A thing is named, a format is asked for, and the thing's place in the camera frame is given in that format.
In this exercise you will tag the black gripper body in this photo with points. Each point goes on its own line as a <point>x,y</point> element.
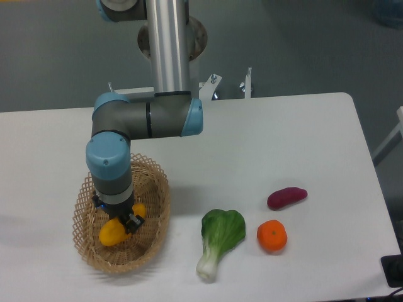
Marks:
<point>114,210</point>

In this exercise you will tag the yellow mango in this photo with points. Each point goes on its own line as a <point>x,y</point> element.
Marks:
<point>113,233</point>

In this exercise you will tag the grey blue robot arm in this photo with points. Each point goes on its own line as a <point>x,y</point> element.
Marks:
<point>171,112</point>

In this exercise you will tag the woven wicker basket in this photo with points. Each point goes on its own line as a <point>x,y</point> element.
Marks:
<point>151,189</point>

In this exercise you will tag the green bok choy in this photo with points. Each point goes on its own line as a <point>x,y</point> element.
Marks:
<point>221,232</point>

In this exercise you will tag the orange tangerine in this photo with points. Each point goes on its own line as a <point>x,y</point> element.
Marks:
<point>272,236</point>

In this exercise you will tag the purple sweet potato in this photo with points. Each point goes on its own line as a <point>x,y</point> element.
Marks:
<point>286,197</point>

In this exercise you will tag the black device at edge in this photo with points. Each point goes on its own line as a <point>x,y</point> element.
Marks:
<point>392,268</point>

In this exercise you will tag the white frame at right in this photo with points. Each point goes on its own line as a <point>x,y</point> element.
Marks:
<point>389,142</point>

